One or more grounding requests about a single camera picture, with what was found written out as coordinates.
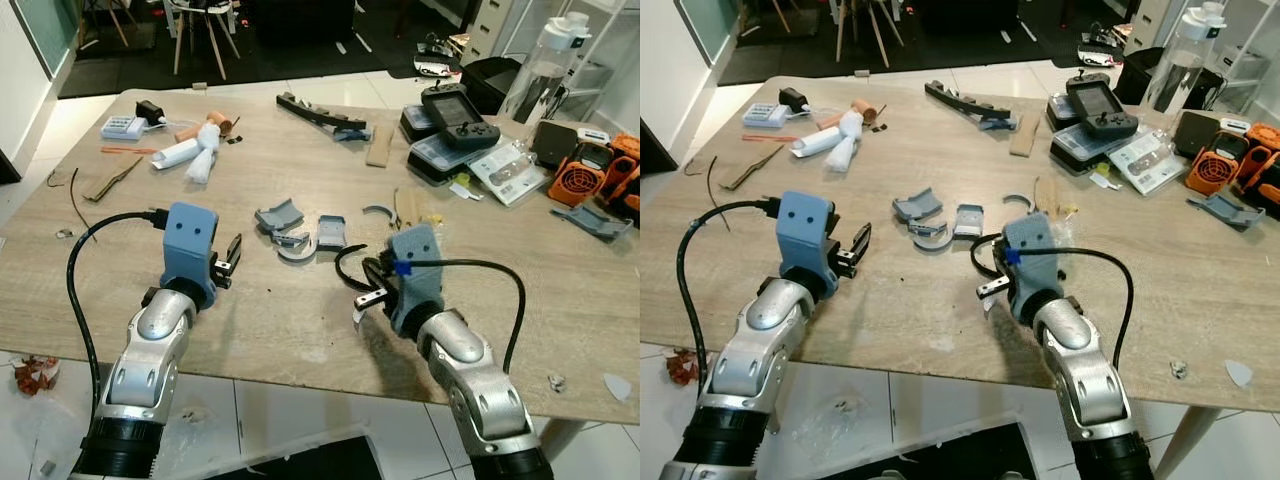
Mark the black rubbish bin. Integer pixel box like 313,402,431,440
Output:
1112,46,1227,112
459,56,523,117

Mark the grey rectangular printed part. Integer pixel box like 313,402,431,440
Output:
952,203,987,240
315,213,349,252

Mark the grey curved printed shell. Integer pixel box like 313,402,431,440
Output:
254,198,307,234
891,186,945,222

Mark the light wooden piece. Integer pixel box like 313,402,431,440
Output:
392,187,427,230
1032,176,1064,222

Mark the white crumpled plastic bag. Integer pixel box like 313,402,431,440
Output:
824,108,867,172
185,120,227,187

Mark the white paper roll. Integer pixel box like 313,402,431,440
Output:
150,139,202,170
790,127,842,159

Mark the brown cardboard tube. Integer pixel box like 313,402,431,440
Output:
175,111,237,142
815,98,880,130

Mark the brown wooden stick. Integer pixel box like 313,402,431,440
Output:
81,157,145,204
721,144,787,192

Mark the brown cardboard piece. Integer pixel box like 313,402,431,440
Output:
364,124,395,169
1009,112,1042,159

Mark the clear plastic parts case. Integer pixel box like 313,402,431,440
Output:
1049,124,1132,177
407,135,492,188

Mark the black floor mat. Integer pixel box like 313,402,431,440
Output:
848,420,1013,480
198,428,387,480

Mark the black flat box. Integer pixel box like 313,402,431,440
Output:
1045,93,1081,132
399,103,437,142

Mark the long black plastic part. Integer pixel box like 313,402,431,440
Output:
276,92,370,134
924,80,1017,123

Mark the clear printed plastic package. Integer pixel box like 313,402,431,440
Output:
467,139,550,208
1107,129,1190,197

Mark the black handheld controller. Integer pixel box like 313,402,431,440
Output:
420,83,502,152
1064,72,1142,141

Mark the red crumpled wrapper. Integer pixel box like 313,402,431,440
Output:
9,354,62,395
664,346,699,387

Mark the long grey printed part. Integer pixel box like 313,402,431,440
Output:
1187,191,1270,232
549,204,634,242

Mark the black square box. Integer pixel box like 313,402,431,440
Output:
529,119,582,170
1171,109,1223,160

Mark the white wooden-legged chair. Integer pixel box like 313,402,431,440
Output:
164,0,247,82
834,0,898,70

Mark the orange fan device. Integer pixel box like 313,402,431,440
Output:
1185,132,1252,194
547,140,614,209

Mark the orange and black tool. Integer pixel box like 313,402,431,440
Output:
603,132,641,217
1237,121,1280,217

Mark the wooden table leg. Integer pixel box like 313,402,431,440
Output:
538,417,593,463
1163,404,1228,480

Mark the clear water bottle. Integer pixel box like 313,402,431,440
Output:
1142,1,1230,117
497,11,592,127

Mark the white drawer cabinet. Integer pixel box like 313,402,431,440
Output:
1124,0,1173,57
459,0,542,67

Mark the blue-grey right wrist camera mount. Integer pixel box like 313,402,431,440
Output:
1000,211,1067,323
387,223,447,337

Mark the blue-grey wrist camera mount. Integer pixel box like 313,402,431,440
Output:
387,223,447,337
160,202,220,307
775,190,842,298
1000,211,1067,323

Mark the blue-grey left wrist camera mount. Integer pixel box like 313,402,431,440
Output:
775,190,842,298
160,202,220,307

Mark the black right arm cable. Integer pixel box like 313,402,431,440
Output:
334,244,528,377
969,232,1137,372

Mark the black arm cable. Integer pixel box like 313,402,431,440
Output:
334,244,528,377
66,208,172,421
969,232,1137,372
676,198,791,406

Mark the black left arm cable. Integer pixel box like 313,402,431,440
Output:
66,208,172,421
676,198,791,406

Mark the thin black wire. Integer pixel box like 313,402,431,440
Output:
45,167,102,243
685,154,738,232

